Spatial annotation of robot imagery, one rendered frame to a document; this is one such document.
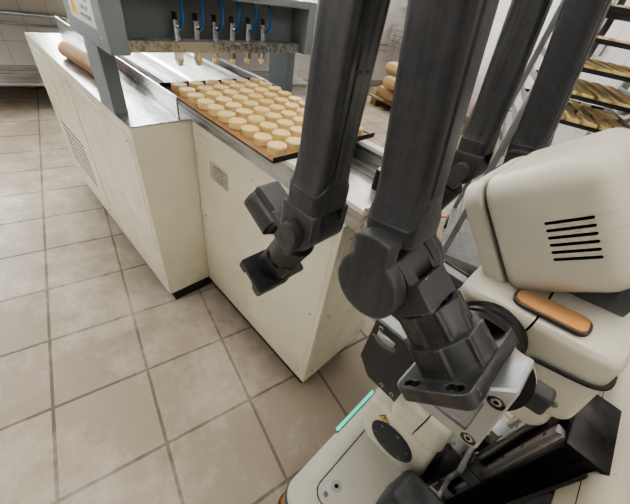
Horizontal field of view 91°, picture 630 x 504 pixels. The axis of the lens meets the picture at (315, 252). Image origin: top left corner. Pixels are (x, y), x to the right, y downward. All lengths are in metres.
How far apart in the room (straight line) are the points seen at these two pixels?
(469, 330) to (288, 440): 1.03
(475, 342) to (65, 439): 1.32
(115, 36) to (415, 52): 0.88
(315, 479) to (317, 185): 0.80
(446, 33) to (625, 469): 0.59
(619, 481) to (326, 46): 0.64
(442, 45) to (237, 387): 1.28
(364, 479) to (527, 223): 0.80
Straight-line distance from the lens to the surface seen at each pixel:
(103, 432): 1.40
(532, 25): 0.70
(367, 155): 0.99
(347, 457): 1.02
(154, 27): 1.18
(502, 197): 0.41
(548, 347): 0.44
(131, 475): 1.33
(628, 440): 0.70
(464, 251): 2.08
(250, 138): 0.89
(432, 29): 0.28
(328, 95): 0.34
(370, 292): 0.33
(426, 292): 0.32
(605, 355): 0.43
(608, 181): 0.39
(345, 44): 0.32
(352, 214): 0.68
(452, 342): 0.34
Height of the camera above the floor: 1.24
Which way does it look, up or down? 41 degrees down
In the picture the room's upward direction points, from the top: 11 degrees clockwise
